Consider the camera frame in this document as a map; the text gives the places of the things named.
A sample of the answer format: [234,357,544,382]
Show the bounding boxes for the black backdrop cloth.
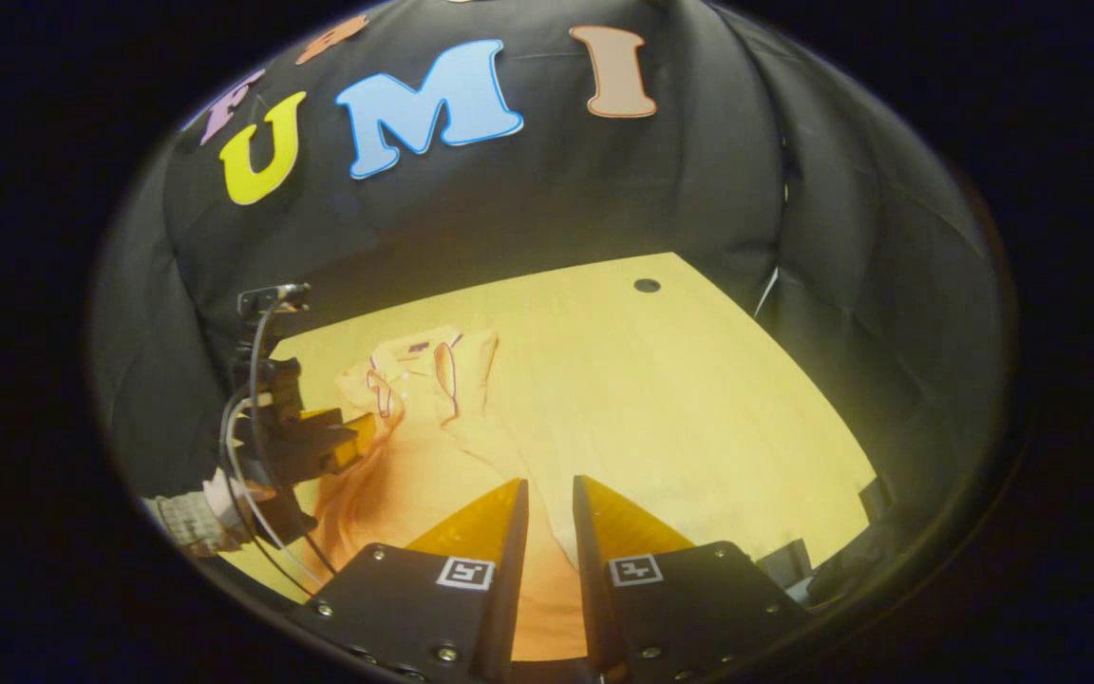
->
[91,0,1018,542]

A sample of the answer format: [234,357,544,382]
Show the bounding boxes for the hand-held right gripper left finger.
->
[286,477,530,684]

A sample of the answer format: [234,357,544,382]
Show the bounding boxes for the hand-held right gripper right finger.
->
[572,474,814,684]

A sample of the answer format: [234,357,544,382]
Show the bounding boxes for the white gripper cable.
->
[222,395,326,586]

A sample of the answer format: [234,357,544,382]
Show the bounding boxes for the orange polo T-shirt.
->
[305,325,597,662]

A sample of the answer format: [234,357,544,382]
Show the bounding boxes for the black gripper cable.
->
[245,302,341,577]

